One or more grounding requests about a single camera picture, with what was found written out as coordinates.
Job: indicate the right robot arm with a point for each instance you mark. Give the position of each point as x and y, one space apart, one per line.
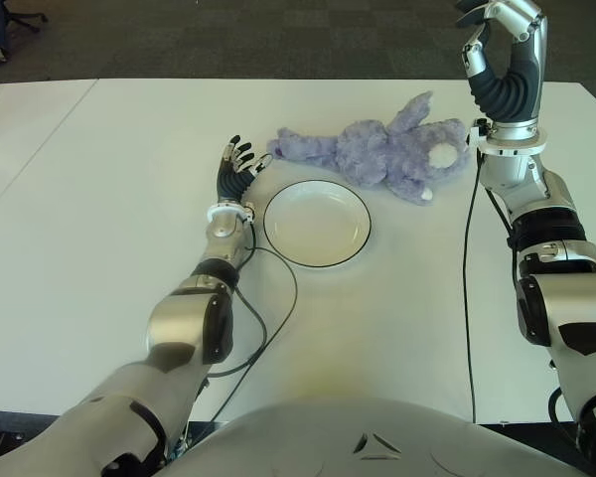
556 303

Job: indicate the white plate black rim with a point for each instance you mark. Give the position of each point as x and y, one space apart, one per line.
318 226

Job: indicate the purple plush bunny doll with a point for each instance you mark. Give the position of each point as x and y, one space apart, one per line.
372 154

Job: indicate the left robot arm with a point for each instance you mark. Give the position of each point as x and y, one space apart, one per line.
179 323

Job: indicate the black office chair base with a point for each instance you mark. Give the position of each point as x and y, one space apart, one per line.
25 17

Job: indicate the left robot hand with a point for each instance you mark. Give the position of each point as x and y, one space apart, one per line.
231 179

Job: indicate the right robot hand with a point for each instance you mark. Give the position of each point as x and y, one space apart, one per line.
521 94

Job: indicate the grey robot torso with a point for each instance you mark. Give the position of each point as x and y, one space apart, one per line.
303 437

